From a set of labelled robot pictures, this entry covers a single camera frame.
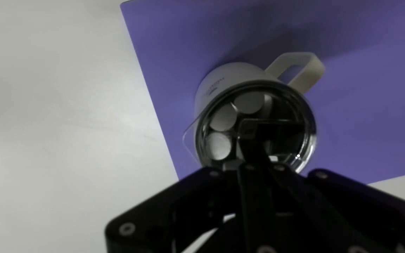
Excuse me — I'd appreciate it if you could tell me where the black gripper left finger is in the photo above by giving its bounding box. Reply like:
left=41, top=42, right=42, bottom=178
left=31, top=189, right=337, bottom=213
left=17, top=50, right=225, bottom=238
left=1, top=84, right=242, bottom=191
left=105, top=118, right=261, bottom=253

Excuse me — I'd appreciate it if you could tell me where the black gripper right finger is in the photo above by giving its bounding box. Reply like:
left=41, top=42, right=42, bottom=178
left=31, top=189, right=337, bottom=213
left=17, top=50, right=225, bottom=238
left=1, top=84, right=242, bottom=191
left=253, top=119, right=405, bottom=253

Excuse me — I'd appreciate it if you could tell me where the black sliding lid tab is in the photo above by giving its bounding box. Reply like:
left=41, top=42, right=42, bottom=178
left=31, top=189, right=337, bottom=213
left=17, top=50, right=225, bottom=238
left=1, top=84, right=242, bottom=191
left=263, top=116, right=305, bottom=157

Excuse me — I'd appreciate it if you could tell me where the white travel mug with handle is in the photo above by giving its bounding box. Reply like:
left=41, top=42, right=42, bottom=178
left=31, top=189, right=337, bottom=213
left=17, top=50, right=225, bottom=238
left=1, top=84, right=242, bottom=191
left=181, top=51, right=327, bottom=175

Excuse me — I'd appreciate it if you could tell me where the purple rectangular mat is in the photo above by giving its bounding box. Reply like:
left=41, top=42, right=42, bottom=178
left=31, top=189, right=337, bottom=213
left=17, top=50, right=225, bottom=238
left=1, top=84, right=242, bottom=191
left=119, top=0, right=405, bottom=185

